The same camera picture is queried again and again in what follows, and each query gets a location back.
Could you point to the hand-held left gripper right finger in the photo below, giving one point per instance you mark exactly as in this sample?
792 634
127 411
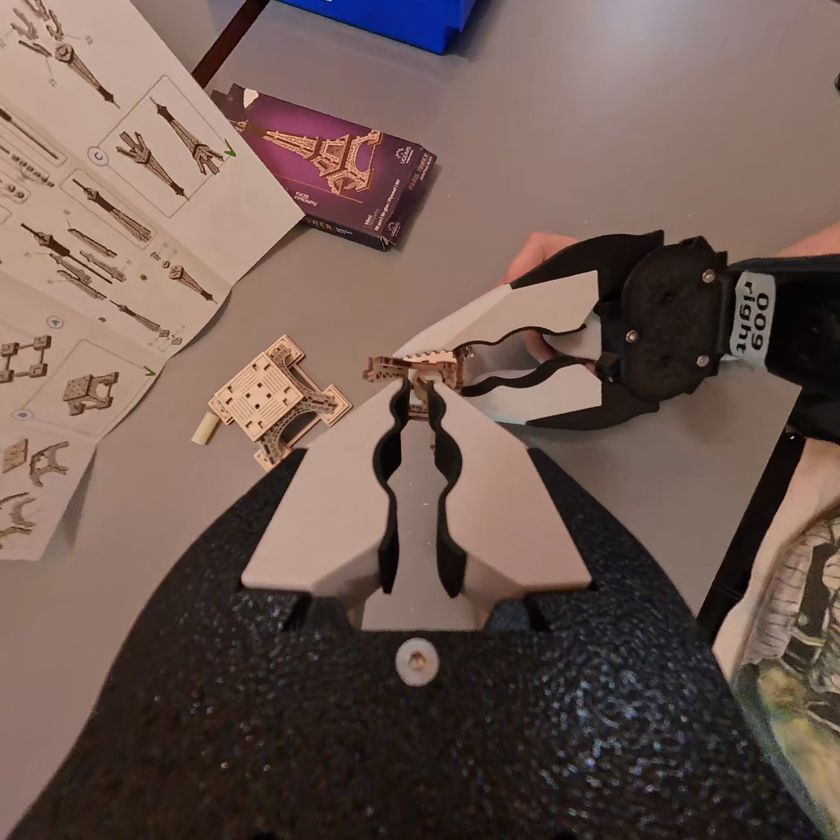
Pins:
518 525

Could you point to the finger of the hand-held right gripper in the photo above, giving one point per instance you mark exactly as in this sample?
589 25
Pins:
538 302
558 400

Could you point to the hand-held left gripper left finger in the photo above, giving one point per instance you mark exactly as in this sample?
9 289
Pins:
321 518

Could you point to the wooden tower spire section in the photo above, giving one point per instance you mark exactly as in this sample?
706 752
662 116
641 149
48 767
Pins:
464 371

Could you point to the person's right forearm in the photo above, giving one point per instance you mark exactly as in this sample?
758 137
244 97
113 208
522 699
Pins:
820 241

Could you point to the wood-edged grey desk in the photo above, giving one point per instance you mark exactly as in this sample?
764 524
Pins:
190 23

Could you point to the person's right hand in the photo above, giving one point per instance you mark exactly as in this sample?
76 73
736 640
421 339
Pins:
535 253

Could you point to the wooden tower base section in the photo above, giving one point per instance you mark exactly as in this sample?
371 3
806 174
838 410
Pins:
262 394

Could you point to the small pale wax stick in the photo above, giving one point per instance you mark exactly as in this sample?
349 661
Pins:
203 430

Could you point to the purple model kit box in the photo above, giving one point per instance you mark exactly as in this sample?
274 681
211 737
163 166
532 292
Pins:
341 164

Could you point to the white printed t-shirt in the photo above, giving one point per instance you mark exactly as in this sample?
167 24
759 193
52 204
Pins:
787 590

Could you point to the blue plastic bin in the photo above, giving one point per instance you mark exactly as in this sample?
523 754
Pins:
394 19

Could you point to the folded assembly diagram sheet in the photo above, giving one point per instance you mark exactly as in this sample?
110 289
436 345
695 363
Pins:
131 216

